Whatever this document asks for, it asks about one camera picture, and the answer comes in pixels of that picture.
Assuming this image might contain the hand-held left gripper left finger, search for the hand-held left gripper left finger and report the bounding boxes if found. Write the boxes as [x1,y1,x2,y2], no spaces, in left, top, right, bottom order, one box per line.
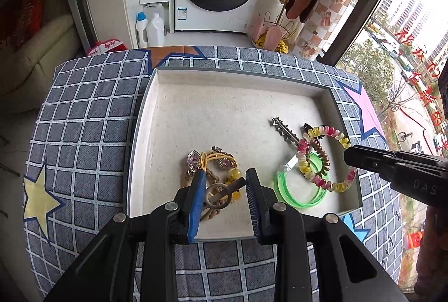
[44,169,207,302]

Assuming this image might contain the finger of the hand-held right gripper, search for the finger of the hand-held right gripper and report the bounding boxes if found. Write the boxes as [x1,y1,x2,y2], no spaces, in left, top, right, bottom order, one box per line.
[350,144,398,162]
[343,148,400,189]

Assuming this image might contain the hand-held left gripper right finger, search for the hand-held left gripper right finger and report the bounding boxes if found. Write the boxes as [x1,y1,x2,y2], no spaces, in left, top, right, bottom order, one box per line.
[245,168,408,302]

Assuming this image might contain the beige knotted hair tie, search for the beige knotted hair tie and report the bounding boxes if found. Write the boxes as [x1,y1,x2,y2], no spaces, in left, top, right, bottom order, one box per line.
[205,179,247,211]

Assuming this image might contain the beige braided bracelet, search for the beige braided bracelet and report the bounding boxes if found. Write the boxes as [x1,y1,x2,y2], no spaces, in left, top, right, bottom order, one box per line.
[198,165,232,220]

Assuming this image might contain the yellow beaded hair tie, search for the yellow beaded hair tie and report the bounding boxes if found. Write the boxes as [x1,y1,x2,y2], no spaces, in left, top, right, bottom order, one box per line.
[199,151,244,203]

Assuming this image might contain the green translucent bracelet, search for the green translucent bracelet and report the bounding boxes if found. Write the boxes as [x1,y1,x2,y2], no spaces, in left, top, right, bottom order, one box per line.
[275,152,330,210]

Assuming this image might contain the copper spiral hair tie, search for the copper spiral hair tie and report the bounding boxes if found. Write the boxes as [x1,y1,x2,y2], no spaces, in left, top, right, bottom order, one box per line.
[308,137,331,173]

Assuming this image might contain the silver chain with pendant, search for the silver chain with pendant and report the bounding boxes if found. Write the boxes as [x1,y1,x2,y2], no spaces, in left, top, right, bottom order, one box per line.
[184,150,204,189]

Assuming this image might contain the pink yellow spiral bracelet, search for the pink yellow spiral bracelet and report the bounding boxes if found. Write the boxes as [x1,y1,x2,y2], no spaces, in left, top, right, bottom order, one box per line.
[296,125,358,193]

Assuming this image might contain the grey cardboard box tray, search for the grey cardboard box tray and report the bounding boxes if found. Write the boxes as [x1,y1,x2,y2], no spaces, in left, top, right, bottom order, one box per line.
[126,67,363,241]

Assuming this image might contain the person's right forearm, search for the person's right forearm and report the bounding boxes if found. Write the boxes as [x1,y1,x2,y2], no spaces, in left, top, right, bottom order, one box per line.
[415,206,448,292]

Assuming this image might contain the trees outside window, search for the trees outside window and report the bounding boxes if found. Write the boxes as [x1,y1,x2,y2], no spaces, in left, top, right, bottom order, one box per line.
[345,39,400,120]

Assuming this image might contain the red window decals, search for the red window decals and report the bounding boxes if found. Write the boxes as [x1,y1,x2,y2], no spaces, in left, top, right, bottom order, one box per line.
[394,29,448,152]

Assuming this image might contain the grey checked star blanket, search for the grey checked star blanket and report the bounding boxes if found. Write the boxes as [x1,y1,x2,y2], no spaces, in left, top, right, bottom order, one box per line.
[23,45,403,302]

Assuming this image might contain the yellow slippers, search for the yellow slippers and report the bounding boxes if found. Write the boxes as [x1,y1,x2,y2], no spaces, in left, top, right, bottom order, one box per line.
[257,36,290,55]

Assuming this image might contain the pink checked storage cover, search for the pink checked storage cover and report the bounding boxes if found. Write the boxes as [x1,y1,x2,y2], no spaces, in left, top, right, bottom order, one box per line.
[292,0,359,61]

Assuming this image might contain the pink slippers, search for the pink slippers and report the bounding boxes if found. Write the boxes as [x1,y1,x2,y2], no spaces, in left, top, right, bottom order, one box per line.
[248,13,286,50]

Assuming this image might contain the brown slippers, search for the brown slippers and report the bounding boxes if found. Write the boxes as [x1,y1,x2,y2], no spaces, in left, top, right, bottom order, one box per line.
[283,0,321,22]

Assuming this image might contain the white plastic bottle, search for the white plastic bottle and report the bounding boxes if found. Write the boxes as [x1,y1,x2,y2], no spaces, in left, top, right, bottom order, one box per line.
[146,13,166,48]

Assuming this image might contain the blue capped detergent bottle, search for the blue capped detergent bottle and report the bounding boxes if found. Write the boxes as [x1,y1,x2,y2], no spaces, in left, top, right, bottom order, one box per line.
[135,12,149,48]

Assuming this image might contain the translucent plastic jug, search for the translucent plastic jug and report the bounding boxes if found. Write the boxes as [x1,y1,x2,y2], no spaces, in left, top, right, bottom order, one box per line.
[143,3,171,36]

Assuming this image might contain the beige sofa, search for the beige sofa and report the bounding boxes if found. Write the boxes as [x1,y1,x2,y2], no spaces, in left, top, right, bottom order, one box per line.
[0,13,83,96]

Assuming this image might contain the red cloth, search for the red cloth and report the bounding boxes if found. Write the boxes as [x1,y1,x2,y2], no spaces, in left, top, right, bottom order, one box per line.
[0,0,48,50]

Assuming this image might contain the dark window frame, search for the dark window frame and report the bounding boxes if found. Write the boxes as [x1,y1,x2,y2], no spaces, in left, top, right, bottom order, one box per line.
[320,0,403,66]

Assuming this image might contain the gold wire shoe rack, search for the gold wire shoe rack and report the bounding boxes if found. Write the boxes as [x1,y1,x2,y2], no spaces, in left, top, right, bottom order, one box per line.
[261,0,302,43]

